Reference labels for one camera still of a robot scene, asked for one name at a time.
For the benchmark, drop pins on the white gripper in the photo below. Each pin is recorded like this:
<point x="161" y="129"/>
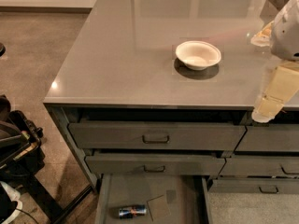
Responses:
<point x="286" y="34"/>

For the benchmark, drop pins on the blue silver redbull can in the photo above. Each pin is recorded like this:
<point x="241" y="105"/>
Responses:
<point x="132" y="211"/>

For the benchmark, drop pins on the top right grey drawer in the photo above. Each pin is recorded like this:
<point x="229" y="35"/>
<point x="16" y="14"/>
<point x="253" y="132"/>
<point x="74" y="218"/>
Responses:
<point x="272" y="138"/>

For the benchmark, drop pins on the grey drawer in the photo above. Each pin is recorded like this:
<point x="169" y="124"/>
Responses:
<point x="272" y="138"/>
<point x="255" y="185"/>
<point x="261" y="166"/>
<point x="168" y="164"/>
<point x="156" y="135"/>

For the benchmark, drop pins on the middle right grey drawer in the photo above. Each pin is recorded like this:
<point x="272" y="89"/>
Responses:
<point x="261" y="166"/>

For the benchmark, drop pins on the grey counter cabinet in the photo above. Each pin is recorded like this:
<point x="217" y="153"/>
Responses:
<point x="123" y="67"/>

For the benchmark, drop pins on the bottom right grey drawer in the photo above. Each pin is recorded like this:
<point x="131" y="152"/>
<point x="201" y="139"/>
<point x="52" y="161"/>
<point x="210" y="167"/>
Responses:
<point x="255" y="185"/>

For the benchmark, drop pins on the open bottom left drawer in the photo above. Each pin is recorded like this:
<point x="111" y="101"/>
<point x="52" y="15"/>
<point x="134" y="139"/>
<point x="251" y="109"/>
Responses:
<point x="186" y="196"/>

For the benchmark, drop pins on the middle left grey drawer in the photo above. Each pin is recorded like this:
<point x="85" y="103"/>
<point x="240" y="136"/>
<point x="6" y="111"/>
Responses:
<point x="168" y="164"/>

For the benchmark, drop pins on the top left grey drawer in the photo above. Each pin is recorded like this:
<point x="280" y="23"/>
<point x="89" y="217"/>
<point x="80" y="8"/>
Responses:
<point x="156" y="135"/>

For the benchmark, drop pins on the white paper bowl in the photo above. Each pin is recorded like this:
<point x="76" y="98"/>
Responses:
<point x="198" y="55"/>

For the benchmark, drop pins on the grey square card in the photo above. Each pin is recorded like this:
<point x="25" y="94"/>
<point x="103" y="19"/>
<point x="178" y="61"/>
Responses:
<point x="158" y="208"/>

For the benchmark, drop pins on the black cart with equipment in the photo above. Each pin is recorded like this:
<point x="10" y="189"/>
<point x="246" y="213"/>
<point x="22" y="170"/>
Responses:
<point x="21" y="158"/>

